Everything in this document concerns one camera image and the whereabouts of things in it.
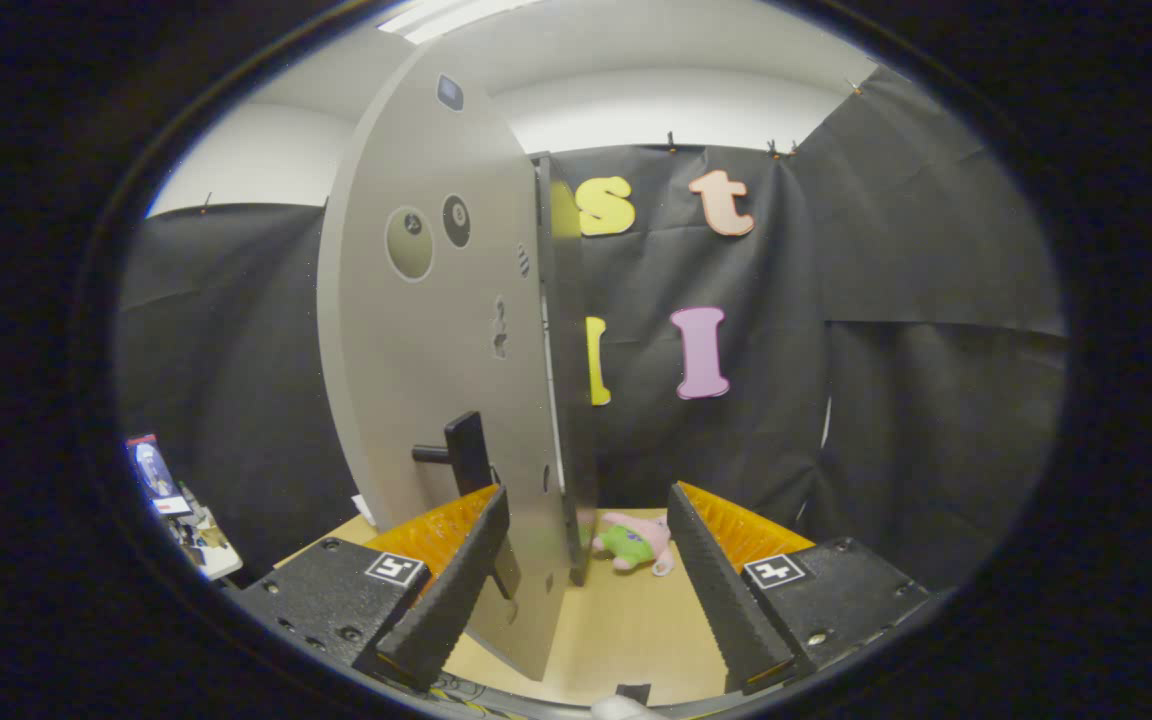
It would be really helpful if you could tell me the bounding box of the pink green plush toy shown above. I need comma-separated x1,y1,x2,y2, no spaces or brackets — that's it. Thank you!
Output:
591,512,677,578

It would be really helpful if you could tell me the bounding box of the long ceiling light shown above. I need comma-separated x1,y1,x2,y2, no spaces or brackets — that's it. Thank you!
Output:
376,0,537,46

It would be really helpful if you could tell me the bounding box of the black backdrop cloth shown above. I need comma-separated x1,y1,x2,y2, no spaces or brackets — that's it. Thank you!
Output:
116,65,1072,591

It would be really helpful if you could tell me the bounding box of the grey shoe cabinet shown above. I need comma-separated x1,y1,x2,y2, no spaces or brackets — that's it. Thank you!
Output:
534,152,599,586

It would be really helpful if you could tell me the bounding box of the white cluttered side table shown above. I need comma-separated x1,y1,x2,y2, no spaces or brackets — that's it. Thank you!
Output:
171,485,242,581

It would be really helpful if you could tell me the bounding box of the blue printed poster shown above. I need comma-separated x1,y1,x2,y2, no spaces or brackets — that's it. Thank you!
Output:
126,433,195,518

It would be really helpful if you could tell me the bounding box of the grey shoe cabinet door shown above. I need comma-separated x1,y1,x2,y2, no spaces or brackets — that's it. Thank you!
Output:
316,40,577,681

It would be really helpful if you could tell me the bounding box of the black door handle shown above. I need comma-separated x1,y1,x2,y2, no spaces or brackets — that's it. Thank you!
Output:
412,410,522,601

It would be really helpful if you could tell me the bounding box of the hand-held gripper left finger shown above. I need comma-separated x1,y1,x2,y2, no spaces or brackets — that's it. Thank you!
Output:
231,484,515,691

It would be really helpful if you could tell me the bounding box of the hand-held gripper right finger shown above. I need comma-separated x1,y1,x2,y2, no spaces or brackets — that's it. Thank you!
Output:
666,482,937,694

